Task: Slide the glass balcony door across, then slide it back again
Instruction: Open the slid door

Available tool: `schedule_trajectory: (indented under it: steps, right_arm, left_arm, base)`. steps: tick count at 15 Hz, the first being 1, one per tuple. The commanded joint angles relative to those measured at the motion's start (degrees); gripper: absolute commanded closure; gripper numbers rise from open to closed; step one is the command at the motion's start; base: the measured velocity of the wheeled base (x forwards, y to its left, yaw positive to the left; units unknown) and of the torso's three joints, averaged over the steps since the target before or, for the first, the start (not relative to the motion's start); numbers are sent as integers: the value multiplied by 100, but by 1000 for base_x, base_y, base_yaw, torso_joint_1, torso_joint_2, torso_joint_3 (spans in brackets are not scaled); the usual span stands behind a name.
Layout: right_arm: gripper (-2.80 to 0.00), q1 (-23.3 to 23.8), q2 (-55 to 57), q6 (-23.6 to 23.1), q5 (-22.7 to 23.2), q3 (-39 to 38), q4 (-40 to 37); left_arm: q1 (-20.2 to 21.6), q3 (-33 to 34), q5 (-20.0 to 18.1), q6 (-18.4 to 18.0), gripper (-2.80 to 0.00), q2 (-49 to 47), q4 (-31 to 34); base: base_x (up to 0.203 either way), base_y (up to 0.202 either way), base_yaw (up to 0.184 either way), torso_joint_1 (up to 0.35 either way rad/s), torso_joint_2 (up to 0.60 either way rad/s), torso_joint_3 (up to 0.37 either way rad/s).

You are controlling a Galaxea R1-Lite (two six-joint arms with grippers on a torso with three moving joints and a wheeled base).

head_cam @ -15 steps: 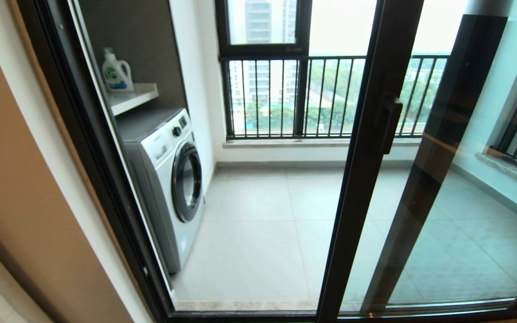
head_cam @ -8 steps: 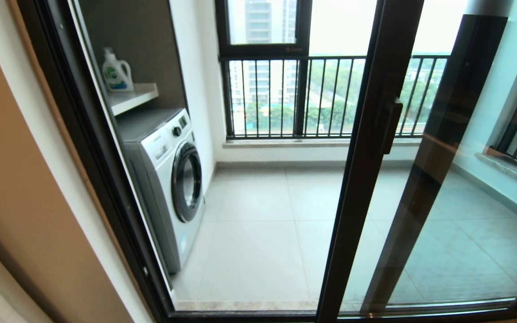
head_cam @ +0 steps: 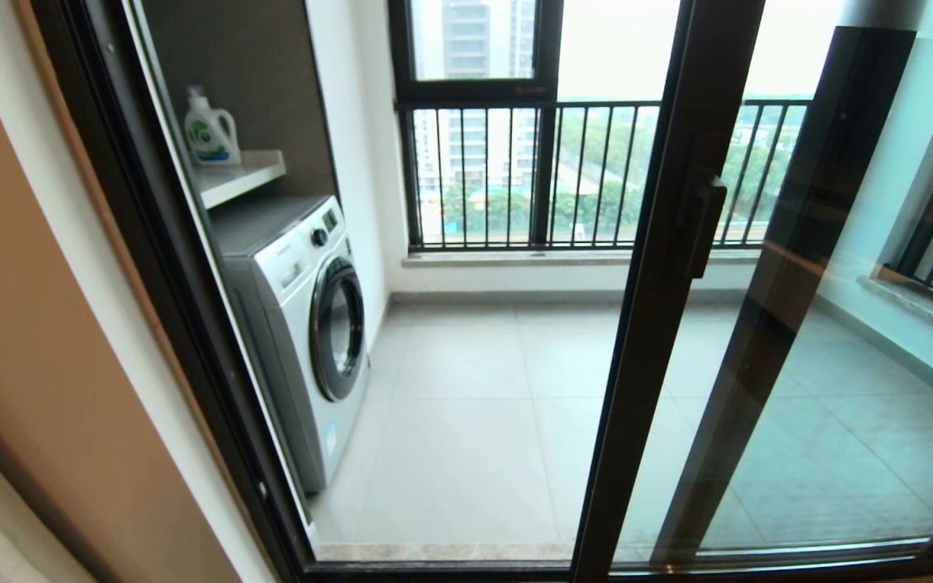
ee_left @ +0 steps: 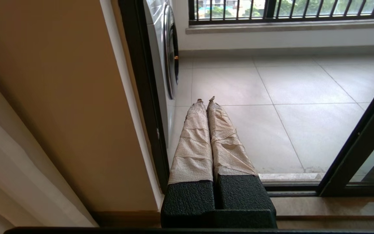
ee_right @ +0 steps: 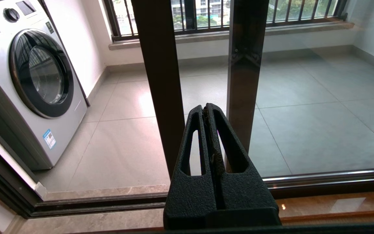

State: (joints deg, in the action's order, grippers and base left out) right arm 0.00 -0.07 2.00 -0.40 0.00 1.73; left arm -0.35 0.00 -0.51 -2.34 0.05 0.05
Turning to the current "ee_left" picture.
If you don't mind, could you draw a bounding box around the white front-load washing machine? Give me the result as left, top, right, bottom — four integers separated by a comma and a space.
143, 0, 180, 156

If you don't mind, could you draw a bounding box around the long black balcony railing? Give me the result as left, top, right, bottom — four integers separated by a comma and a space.
189, 0, 374, 25

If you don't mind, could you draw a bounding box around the grey stone window sill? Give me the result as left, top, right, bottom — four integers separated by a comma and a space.
185, 19, 374, 34

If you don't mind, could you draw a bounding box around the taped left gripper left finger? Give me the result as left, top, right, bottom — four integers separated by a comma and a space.
161, 98, 217, 212

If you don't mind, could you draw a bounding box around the dark framed sliding glass door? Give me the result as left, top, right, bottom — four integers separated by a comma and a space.
118, 0, 374, 197

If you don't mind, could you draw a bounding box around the dark brown sliding glass door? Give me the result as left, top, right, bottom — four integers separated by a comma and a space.
317, 67, 374, 197

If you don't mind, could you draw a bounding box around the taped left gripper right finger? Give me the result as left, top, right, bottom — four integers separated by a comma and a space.
207, 96, 276, 212

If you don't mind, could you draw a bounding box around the pale beige curtain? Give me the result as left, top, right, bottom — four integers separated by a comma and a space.
0, 67, 98, 228

